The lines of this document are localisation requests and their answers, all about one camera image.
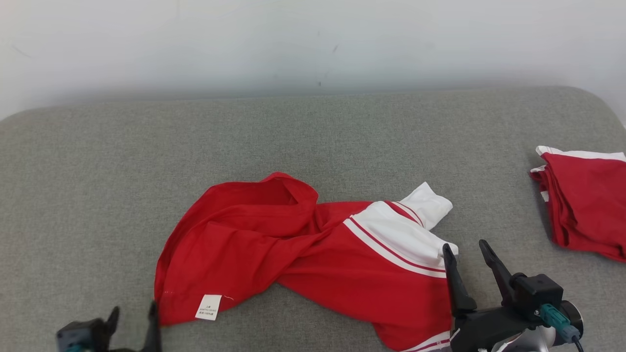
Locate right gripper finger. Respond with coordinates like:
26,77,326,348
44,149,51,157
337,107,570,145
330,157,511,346
478,239,519,306
442,243,477,317

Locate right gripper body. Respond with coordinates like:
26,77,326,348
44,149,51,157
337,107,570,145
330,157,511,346
449,306,538,352

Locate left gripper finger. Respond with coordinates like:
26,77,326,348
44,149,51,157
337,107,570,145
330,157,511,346
100,306,121,352
142,301,162,352

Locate red garment with white sleeves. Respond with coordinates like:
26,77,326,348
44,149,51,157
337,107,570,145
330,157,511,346
154,171,460,352

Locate folded red garment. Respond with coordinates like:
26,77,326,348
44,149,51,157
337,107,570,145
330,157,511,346
529,145,626,263

